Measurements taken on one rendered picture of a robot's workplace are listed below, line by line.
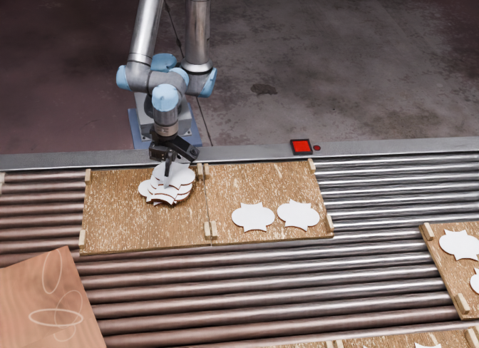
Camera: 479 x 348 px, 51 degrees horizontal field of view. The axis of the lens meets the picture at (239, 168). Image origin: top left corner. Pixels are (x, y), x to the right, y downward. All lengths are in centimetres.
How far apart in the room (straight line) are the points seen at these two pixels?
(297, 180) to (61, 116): 212
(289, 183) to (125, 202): 58
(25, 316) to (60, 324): 10
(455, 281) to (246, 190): 74
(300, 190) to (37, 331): 96
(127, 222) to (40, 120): 200
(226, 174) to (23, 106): 218
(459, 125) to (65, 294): 312
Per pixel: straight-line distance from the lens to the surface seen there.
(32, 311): 146
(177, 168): 176
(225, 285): 157
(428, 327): 165
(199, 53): 182
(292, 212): 173
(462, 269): 180
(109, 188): 180
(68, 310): 143
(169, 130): 157
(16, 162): 200
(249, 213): 171
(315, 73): 405
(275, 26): 458
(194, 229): 167
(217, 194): 177
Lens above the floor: 227
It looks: 46 degrees down
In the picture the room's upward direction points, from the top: 6 degrees clockwise
